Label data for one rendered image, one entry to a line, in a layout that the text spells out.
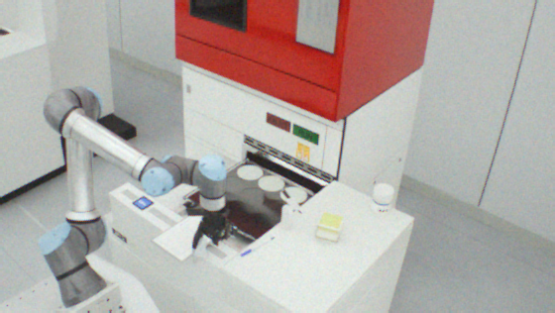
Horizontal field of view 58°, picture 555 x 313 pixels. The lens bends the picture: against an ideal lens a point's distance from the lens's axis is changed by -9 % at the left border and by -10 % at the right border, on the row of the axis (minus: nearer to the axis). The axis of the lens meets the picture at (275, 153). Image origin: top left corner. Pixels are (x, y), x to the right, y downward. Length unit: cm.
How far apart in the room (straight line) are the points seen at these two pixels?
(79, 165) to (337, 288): 86
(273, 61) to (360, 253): 74
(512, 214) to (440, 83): 95
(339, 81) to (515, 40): 155
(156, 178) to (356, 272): 68
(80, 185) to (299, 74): 83
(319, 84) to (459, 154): 180
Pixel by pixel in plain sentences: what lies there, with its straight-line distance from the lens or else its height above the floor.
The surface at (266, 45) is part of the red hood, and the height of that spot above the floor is 142.
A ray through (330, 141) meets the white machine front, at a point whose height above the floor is 112.
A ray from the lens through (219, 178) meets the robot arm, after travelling 152.
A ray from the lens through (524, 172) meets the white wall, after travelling 343.
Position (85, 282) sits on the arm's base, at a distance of 167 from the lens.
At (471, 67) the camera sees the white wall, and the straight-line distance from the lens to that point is 330.
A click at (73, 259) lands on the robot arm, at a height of 102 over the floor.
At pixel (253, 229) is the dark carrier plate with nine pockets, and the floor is 90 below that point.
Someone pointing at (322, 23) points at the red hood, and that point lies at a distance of 180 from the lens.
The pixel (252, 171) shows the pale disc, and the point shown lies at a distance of 219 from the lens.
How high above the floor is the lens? 214
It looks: 33 degrees down
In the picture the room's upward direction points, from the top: 4 degrees clockwise
